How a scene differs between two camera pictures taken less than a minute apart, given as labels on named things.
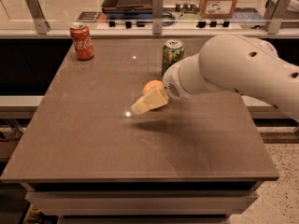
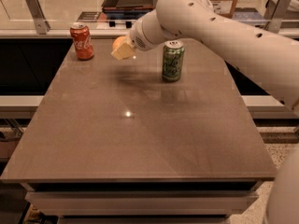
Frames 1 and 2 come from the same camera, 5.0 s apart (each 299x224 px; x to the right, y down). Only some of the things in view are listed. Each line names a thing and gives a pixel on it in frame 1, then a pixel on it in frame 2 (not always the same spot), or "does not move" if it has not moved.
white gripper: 172,79 to 137,36
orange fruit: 150,84 to 118,42
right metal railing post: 276,10 does not move
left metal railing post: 42,25 does not move
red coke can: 81,41 does not move
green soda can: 173,51 does not move
